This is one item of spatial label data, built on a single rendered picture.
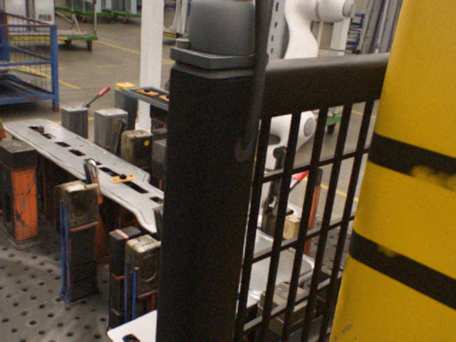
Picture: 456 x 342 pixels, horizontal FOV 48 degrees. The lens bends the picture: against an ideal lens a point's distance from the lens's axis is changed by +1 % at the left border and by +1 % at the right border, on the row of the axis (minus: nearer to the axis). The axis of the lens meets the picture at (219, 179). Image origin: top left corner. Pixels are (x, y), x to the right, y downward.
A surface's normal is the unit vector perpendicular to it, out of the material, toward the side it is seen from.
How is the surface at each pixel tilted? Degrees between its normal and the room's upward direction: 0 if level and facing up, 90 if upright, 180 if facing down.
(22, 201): 90
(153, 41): 90
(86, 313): 0
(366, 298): 90
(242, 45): 90
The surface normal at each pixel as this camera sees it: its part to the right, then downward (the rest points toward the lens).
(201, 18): -0.63, 0.23
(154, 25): 0.70, 0.32
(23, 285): 0.09, -0.93
